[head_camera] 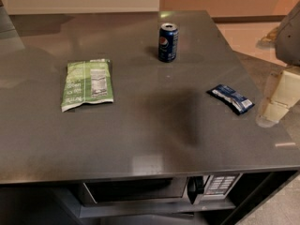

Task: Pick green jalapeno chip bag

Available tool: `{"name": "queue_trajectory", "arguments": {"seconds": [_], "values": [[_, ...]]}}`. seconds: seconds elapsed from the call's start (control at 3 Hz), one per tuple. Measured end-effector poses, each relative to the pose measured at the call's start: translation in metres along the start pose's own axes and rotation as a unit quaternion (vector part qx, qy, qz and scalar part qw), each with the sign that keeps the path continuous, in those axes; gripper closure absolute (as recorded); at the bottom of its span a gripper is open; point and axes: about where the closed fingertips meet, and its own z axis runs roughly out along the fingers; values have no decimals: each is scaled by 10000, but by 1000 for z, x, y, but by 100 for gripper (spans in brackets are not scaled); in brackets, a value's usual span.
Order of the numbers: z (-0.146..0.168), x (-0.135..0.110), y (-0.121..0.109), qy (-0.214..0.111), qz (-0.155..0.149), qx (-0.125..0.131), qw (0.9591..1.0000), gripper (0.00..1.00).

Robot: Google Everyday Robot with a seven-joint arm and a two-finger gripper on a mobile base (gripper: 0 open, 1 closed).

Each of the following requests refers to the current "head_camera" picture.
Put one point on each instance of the green jalapeno chip bag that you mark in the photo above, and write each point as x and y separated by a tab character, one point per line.
87	82

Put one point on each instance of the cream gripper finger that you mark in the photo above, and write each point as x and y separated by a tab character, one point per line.
281	93

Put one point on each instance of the blue snack wrapper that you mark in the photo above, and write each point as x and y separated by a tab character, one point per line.
238	103

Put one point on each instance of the grey shelf under table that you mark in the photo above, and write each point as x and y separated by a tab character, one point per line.
75	208

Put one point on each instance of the blue Pepsi soda can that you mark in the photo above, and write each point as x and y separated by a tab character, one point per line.
167	42

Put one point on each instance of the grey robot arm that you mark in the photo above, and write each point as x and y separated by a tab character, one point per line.
287	42

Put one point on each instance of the black microwave oven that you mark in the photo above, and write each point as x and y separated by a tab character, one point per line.
193	190

